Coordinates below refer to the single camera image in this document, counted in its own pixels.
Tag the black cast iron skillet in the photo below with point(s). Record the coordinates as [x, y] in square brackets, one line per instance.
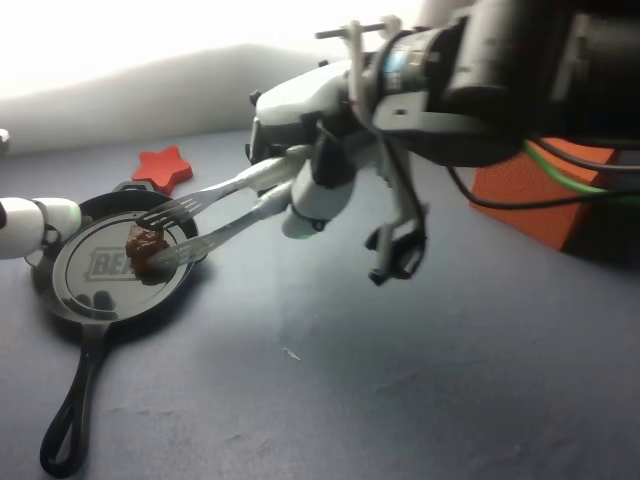
[90, 280]

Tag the red star block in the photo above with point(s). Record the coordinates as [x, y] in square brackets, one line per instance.
[162, 167]

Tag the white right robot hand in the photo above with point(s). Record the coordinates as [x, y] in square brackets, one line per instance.
[300, 95]

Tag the brown lumpy object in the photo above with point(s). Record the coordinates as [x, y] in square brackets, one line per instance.
[145, 247]

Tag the grey table cloth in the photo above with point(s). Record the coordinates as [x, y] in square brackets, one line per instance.
[350, 375]

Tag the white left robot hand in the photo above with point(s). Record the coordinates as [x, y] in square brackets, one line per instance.
[25, 225]

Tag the orange box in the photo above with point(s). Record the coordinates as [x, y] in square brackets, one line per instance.
[530, 195]

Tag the small white scrap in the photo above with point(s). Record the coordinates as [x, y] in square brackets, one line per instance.
[291, 354]

